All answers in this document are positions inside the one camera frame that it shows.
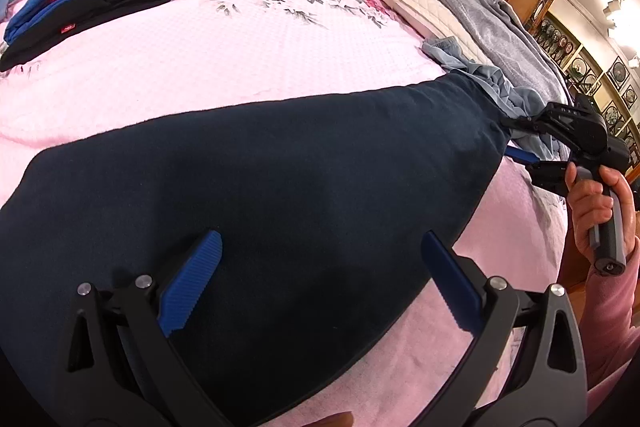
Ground grey blanket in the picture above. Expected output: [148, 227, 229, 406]
[399, 0, 574, 128]

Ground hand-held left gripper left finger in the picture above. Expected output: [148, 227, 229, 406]
[66, 229, 232, 427]

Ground pink floral bedsheet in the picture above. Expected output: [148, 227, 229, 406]
[0, 0, 587, 427]

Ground person's right forearm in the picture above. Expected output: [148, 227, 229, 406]
[580, 237, 640, 409]

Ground blue-grey crumpled cloth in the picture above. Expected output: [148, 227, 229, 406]
[421, 35, 572, 158]

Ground navy blue pants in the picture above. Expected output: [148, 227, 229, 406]
[0, 71, 514, 427]

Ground wall lamp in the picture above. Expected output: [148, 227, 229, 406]
[602, 0, 640, 40]

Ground person's right hand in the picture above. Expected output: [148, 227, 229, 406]
[565, 161, 640, 261]

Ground person's left hand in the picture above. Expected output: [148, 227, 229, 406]
[299, 411, 357, 427]

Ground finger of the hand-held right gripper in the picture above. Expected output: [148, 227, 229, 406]
[499, 113, 557, 136]
[504, 145, 572, 198]

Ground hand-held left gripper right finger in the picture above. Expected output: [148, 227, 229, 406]
[421, 230, 589, 427]

